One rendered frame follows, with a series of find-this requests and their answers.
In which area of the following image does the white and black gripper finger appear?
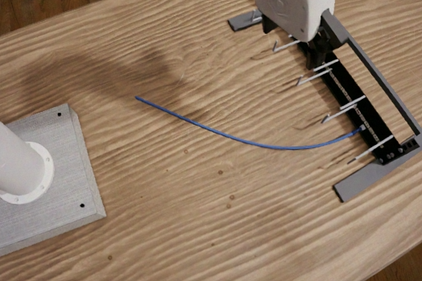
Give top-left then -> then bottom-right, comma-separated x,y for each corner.
262,14 -> 279,34
306,8 -> 349,70

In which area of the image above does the grey metal rack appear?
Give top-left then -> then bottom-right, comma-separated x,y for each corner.
228,9 -> 422,203

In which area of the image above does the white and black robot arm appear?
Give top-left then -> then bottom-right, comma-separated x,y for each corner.
0,122 -> 55,205

